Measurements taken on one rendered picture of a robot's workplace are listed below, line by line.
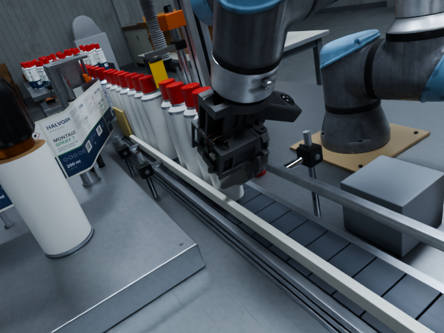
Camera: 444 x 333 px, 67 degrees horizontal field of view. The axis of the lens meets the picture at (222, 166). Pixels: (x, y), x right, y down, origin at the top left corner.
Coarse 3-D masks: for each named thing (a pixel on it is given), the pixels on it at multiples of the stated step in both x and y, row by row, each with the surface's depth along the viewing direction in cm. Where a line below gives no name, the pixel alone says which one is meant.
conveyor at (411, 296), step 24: (264, 216) 54; (288, 216) 53; (264, 240) 49; (312, 240) 47; (336, 240) 46; (288, 264) 44; (336, 264) 42; (360, 264) 41; (384, 264) 40; (384, 288) 38; (408, 288) 37; (432, 288) 36; (360, 312) 36; (408, 312) 34; (432, 312) 34
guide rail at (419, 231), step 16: (288, 176) 48; (304, 176) 46; (320, 192) 44; (336, 192) 41; (352, 208) 40; (368, 208) 38; (384, 208) 37; (384, 224) 36; (400, 224) 35; (416, 224) 34; (432, 240) 32
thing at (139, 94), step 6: (132, 78) 78; (138, 78) 77; (138, 84) 78; (138, 90) 79; (138, 96) 79; (138, 102) 79; (138, 108) 81; (144, 114) 81; (144, 120) 82; (150, 126) 82; (150, 132) 83; (150, 138) 84; (156, 144) 84
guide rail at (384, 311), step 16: (144, 144) 86; (192, 176) 64; (208, 192) 59; (224, 208) 56; (240, 208) 52; (256, 224) 47; (272, 240) 45; (288, 240) 43; (304, 256) 40; (320, 272) 38; (336, 272) 37; (336, 288) 37; (352, 288) 34; (368, 304) 33; (384, 304) 32; (384, 320) 32; (400, 320) 30; (416, 320) 30
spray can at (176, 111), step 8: (168, 88) 59; (176, 88) 59; (168, 96) 61; (176, 96) 60; (176, 104) 61; (184, 104) 61; (168, 112) 62; (176, 112) 60; (176, 120) 61; (184, 120) 61; (176, 128) 62; (184, 128) 62; (176, 136) 64; (184, 136) 62; (184, 144) 63; (184, 152) 65; (192, 152) 64; (184, 160) 66; (192, 160) 65; (192, 168) 66; (200, 176) 66
